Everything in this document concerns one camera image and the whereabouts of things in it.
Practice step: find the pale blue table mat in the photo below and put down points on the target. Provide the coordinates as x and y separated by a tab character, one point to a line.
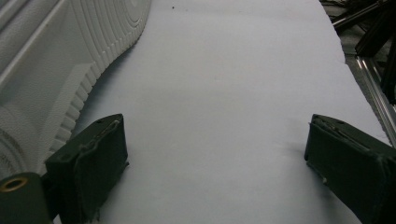
218	93

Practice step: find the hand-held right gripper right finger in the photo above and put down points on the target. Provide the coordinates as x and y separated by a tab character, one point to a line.
351	168

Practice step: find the black metal stand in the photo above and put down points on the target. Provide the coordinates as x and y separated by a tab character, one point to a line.
373	34

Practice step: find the aluminium rail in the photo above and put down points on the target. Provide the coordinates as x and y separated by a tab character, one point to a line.
373	81

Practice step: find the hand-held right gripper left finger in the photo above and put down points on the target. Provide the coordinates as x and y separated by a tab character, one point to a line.
90	168

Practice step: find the white sneaker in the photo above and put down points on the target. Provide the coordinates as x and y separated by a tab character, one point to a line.
46	62

